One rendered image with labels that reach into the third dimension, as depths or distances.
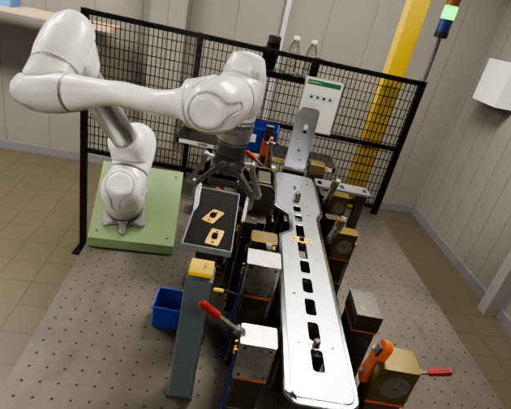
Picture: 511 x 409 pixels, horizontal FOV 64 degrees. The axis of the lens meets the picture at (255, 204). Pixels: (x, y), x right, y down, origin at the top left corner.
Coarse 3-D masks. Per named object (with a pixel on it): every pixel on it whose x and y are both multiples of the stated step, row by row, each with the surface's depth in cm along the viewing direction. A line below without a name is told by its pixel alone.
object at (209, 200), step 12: (204, 192) 139; (216, 192) 141; (204, 204) 132; (216, 204) 133; (228, 204) 135; (192, 216) 124; (204, 216) 125; (228, 216) 128; (192, 228) 118; (204, 228) 119; (216, 228) 120; (228, 228) 122; (192, 240) 112; (204, 240) 113; (228, 240) 116
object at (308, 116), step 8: (304, 112) 207; (312, 112) 207; (296, 120) 209; (304, 120) 209; (312, 120) 209; (296, 128) 211; (312, 128) 211; (296, 136) 213; (304, 136) 213; (312, 136) 213; (296, 144) 215; (304, 144) 215; (288, 152) 217; (296, 152) 217; (304, 152) 217; (288, 160) 219; (296, 160) 219; (304, 160) 219; (296, 168) 221; (304, 168) 221
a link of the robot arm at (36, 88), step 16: (32, 64) 107; (48, 64) 107; (64, 64) 109; (16, 80) 107; (32, 80) 106; (48, 80) 105; (16, 96) 108; (32, 96) 106; (48, 96) 105; (48, 112) 110; (64, 112) 109
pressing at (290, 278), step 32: (288, 192) 192; (288, 224) 167; (288, 256) 144; (320, 256) 148; (288, 288) 128; (320, 288) 131; (288, 320) 115; (320, 320) 118; (288, 352) 104; (288, 384) 95; (320, 384) 98; (352, 384) 100
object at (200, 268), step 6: (192, 258) 105; (192, 264) 103; (198, 264) 103; (204, 264) 104; (210, 264) 104; (192, 270) 100; (198, 270) 101; (204, 270) 101; (210, 270) 102; (198, 276) 101; (204, 276) 100; (210, 276) 100
